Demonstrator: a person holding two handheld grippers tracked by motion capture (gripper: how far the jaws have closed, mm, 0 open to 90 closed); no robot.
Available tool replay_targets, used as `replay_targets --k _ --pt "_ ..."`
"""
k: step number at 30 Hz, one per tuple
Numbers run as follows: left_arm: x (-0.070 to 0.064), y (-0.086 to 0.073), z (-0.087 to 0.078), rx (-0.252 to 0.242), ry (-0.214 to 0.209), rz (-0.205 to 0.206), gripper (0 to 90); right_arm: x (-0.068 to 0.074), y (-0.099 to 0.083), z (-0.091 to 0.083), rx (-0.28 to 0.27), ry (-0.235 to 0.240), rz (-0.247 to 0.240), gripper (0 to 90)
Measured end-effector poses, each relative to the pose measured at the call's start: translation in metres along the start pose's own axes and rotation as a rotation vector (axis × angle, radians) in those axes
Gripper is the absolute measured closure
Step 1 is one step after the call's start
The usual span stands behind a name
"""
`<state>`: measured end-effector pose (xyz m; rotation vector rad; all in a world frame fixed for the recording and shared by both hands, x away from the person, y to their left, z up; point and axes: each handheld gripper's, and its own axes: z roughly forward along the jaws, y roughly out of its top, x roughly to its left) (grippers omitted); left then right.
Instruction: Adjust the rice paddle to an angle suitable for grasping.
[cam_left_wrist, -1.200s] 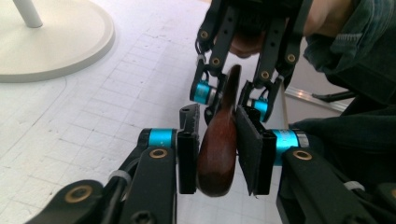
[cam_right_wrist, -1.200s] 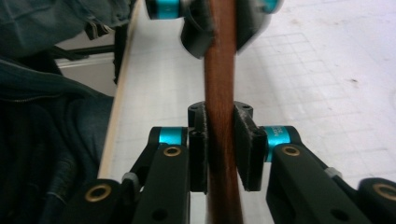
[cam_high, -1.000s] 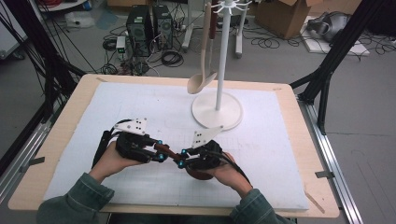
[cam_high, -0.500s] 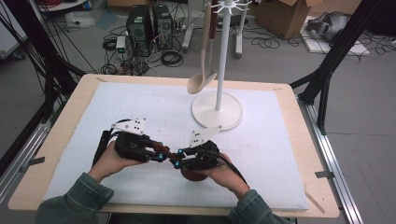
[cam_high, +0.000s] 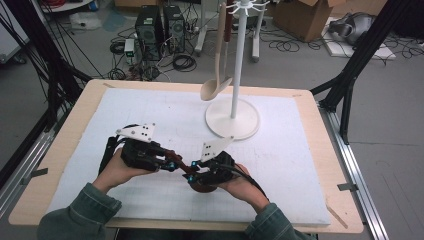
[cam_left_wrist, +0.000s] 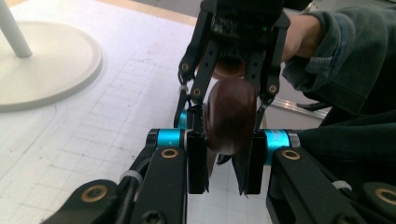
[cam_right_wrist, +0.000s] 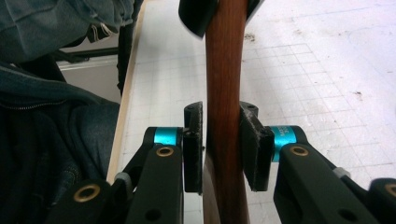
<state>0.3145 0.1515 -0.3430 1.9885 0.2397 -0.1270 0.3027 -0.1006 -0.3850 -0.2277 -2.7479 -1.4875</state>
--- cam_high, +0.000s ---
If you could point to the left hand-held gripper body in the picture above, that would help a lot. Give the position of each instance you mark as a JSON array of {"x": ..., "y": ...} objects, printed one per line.
[{"x": 140, "y": 155}]

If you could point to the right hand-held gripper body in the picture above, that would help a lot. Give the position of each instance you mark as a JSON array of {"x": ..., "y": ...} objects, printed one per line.
[{"x": 220, "y": 170}]

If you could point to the dark brown wooden spoon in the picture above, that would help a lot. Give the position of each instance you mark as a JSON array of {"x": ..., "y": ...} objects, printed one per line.
[{"x": 204, "y": 189}]

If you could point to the beige wooden spoon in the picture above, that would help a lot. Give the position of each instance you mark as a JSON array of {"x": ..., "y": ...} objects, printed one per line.
[{"x": 210, "y": 91}]

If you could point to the white utensil rack stand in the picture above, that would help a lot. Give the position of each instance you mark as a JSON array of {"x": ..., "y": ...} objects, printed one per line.
[{"x": 238, "y": 66}]

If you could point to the person's left hand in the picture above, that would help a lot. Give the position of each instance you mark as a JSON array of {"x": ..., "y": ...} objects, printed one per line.
[{"x": 115, "y": 173}]

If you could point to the person's right hand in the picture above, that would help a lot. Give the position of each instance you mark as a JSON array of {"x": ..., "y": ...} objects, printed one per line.
[{"x": 246, "y": 190}]

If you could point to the white grid mat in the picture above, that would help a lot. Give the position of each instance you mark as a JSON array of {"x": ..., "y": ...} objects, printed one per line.
[{"x": 283, "y": 186}]

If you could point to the power supply box with green display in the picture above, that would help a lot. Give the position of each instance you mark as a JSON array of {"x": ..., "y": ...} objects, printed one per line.
[{"x": 129, "y": 46}]

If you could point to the black computer tower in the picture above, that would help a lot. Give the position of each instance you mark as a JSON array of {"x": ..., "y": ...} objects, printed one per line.
[
  {"x": 174, "y": 28},
  {"x": 149, "y": 31}
]

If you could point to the white stand leg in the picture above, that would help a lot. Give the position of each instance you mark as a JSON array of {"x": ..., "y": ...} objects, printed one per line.
[
  {"x": 201, "y": 33},
  {"x": 256, "y": 43}
]

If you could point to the tan tape strip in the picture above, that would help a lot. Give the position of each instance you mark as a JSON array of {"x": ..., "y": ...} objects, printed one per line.
[{"x": 337, "y": 216}]

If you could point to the clear plastic bag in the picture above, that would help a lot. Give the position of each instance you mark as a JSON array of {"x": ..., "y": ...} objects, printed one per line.
[{"x": 85, "y": 20}]

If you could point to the brown cardboard box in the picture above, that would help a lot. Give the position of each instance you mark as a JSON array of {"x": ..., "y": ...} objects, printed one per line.
[{"x": 133, "y": 2}]

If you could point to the round white table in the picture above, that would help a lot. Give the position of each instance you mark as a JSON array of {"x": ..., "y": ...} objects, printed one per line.
[{"x": 66, "y": 5}]

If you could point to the large cardboard box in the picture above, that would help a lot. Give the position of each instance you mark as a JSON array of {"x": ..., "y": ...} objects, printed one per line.
[{"x": 300, "y": 20}]

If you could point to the white cabinet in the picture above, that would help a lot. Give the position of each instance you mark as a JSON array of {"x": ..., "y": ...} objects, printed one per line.
[{"x": 10, "y": 36}]

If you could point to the white board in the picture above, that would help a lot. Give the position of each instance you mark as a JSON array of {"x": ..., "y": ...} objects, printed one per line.
[{"x": 383, "y": 53}]

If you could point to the grey metal bracket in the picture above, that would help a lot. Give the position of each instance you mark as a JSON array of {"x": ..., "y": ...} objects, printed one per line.
[
  {"x": 36, "y": 173},
  {"x": 348, "y": 186}
]

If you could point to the aluminium rail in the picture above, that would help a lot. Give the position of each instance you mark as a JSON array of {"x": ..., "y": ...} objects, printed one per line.
[
  {"x": 23, "y": 166},
  {"x": 360, "y": 173}
]

